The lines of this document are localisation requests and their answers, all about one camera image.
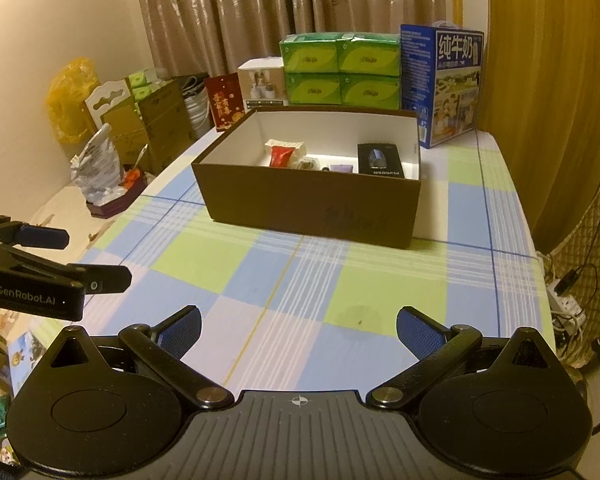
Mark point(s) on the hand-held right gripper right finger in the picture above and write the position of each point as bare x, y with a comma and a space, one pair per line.
420, 333

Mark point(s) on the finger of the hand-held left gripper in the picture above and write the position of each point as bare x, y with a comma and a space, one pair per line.
42, 237
105, 279

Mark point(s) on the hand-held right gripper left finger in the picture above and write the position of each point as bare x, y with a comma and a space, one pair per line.
182, 333

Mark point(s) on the brown cardboard storage box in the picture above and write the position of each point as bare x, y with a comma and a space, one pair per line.
305, 205

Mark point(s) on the black shaver box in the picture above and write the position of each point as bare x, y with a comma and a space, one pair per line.
380, 160

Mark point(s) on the purple tube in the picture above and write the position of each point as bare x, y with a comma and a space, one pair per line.
342, 168

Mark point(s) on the red packet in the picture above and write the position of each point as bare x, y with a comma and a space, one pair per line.
281, 156

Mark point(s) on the desktop with checkered tablecloth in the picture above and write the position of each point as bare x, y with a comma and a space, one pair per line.
280, 285

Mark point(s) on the dark red tray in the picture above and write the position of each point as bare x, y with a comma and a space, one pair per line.
115, 202

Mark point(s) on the orange object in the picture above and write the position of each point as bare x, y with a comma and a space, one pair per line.
132, 176

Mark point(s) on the colourful packets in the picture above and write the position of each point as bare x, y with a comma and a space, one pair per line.
0, 410

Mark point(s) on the metal spoon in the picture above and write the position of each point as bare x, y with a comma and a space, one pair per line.
140, 157

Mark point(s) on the yellow plastic bag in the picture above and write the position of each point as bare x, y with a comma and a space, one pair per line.
72, 100

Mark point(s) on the white power strip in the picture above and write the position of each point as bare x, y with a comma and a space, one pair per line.
567, 307

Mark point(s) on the green tissue packs in carton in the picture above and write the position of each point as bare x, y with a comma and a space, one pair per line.
147, 85

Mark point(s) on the stacked white buckets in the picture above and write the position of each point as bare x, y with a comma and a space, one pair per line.
199, 115

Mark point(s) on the chair with quilted cover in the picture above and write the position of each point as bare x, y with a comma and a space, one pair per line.
590, 220

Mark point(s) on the red greeting card box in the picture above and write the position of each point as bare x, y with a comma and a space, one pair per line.
225, 102

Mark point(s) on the blue milk carton box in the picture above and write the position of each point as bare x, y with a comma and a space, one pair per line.
440, 85

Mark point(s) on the white product box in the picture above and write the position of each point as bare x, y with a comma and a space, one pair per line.
260, 82

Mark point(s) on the stack of green tissue packs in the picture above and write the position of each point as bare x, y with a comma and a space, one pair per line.
340, 67

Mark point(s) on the golden brown curtain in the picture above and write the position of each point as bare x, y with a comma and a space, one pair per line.
545, 85

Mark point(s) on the beige shiny curtain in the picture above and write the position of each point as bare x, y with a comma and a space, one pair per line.
230, 10

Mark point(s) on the wooden slat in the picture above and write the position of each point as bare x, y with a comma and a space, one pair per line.
458, 10

